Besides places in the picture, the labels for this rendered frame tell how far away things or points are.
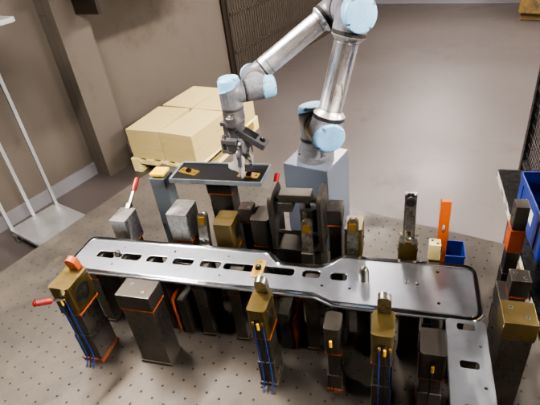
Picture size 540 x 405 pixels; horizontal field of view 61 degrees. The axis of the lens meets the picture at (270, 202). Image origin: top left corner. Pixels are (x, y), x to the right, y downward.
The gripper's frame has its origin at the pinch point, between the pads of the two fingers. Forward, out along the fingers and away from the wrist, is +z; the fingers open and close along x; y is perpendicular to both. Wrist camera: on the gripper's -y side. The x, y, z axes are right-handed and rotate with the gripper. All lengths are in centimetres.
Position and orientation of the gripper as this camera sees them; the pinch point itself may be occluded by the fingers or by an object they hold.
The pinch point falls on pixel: (247, 170)
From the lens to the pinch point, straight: 169.0
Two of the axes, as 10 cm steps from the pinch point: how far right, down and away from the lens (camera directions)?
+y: -9.3, -1.1, 3.6
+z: 1.1, 8.3, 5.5
